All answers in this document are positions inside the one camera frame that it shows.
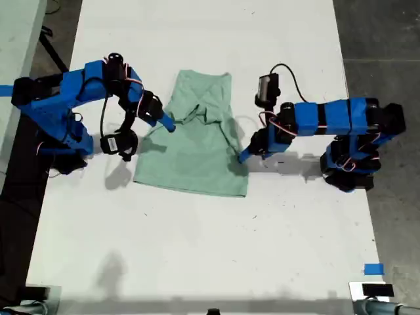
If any black camera stalk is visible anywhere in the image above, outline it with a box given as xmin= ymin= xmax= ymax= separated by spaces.
xmin=262 ymin=104 xmax=280 ymax=119

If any flat black box on plate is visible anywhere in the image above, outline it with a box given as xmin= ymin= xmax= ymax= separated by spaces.
xmin=362 ymin=283 xmax=395 ymax=297

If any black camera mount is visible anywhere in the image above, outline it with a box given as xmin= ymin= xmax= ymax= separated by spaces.
xmin=113 ymin=114 xmax=139 ymax=162

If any black camera cable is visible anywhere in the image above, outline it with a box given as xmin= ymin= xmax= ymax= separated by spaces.
xmin=98 ymin=94 xmax=112 ymax=137
xmin=269 ymin=62 xmax=310 ymax=104

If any grey-green clamp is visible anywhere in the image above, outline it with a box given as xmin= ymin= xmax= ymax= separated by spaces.
xmin=353 ymin=297 xmax=420 ymax=315
xmin=0 ymin=300 xmax=50 ymax=315

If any pale green t-shirt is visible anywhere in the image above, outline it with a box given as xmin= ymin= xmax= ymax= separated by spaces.
xmin=132 ymin=69 xmax=249 ymax=199

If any short blue tape strip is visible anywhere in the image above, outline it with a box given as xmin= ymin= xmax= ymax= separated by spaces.
xmin=364 ymin=262 xmax=385 ymax=276

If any black camera box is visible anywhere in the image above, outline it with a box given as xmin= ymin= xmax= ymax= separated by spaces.
xmin=98 ymin=134 xmax=121 ymax=156
xmin=255 ymin=74 xmax=282 ymax=108

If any pale side table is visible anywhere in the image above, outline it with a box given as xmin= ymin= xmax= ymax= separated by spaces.
xmin=0 ymin=0 xmax=49 ymax=194

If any black stand leg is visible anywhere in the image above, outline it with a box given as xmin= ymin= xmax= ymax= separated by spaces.
xmin=38 ymin=27 xmax=70 ymax=74

